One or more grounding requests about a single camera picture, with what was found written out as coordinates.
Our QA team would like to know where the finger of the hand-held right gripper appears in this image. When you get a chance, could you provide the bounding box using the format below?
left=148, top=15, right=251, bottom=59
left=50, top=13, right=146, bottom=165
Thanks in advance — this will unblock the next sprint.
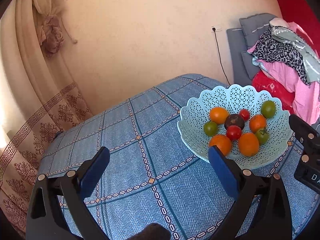
left=288, top=114, right=320, bottom=163

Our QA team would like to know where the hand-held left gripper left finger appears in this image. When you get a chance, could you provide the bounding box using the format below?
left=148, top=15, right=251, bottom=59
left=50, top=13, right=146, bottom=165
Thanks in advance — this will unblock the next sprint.
left=26, top=146, right=111, bottom=240

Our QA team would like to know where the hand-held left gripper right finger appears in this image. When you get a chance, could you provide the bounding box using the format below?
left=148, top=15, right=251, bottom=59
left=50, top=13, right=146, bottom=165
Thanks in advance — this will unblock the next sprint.
left=208, top=145, right=293, bottom=240

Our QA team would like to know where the large orange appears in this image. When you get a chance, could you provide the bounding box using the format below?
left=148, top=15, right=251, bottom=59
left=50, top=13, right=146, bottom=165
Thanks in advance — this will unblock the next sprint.
left=209, top=134, right=233, bottom=157

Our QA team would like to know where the small mandarin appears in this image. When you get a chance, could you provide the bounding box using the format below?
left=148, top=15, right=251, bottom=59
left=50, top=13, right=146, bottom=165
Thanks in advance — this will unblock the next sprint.
left=249, top=114, right=267, bottom=133
left=237, top=132, right=260, bottom=157
left=209, top=107, right=230, bottom=125

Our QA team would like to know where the small green tomato with stem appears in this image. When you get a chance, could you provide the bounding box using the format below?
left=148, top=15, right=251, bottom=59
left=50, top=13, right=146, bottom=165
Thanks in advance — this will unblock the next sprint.
left=255, top=127, right=270, bottom=145

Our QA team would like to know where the dark purple passion fruit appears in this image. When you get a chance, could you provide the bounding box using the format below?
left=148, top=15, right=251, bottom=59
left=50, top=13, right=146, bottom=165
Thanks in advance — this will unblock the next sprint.
left=224, top=114, right=245, bottom=130

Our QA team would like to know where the light blue plastic lattice basket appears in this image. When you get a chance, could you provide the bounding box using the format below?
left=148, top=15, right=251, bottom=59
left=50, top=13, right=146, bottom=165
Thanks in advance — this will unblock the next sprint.
left=177, top=84, right=293, bottom=170

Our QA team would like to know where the person's left forearm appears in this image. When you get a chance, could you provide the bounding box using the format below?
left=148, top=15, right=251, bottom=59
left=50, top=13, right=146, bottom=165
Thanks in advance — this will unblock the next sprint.
left=139, top=222, right=172, bottom=240

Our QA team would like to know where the pile of clothes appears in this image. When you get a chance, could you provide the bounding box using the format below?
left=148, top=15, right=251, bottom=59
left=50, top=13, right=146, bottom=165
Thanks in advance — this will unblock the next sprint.
left=247, top=21, right=320, bottom=125

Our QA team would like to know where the red floral blanket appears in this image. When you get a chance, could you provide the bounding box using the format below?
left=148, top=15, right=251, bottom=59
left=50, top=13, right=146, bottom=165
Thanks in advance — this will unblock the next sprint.
left=252, top=70, right=297, bottom=114

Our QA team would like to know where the blue checked blanket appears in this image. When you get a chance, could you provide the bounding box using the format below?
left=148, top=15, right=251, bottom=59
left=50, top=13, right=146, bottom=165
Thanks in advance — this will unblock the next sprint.
left=37, top=74, right=320, bottom=240

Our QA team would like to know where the grey-green quilted cloth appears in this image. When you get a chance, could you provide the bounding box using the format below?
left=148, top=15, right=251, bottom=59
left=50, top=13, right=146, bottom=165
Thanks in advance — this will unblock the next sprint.
left=271, top=26, right=320, bottom=83

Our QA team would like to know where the leopard print cloth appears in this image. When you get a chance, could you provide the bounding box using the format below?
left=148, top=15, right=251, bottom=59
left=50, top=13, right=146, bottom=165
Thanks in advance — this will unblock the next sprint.
left=247, top=26, right=313, bottom=85

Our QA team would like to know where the grey pillow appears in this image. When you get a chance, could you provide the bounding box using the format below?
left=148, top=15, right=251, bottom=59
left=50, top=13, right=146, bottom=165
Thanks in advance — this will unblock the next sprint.
left=241, top=51, right=258, bottom=80

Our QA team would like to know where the grey padded headboard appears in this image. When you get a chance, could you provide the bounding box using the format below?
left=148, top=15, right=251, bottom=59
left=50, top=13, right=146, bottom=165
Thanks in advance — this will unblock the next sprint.
left=226, top=12, right=283, bottom=85

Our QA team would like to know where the white folded cloth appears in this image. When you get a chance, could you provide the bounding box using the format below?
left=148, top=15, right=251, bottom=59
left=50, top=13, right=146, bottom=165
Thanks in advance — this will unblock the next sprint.
left=269, top=17, right=289, bottom=28

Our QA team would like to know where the beige patterned curtain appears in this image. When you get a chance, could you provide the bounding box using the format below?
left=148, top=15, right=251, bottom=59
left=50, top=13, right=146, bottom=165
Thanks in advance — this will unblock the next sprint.
left=0, top=0, right=94, bottom=233

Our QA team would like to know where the curtain tieback with tassel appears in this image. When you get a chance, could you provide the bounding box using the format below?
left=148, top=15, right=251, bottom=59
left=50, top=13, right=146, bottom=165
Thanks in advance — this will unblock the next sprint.
left=31, top=5, right=78, bottom=59

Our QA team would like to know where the black power cable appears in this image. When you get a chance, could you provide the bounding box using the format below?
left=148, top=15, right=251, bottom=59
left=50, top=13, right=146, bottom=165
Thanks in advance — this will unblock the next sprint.
left=214, top=30, right=232, bottom=87

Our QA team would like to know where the red wall panel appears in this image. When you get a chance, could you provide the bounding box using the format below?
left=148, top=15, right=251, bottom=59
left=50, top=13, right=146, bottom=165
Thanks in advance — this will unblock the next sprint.
left=275, top=0, right=320, bottom=55

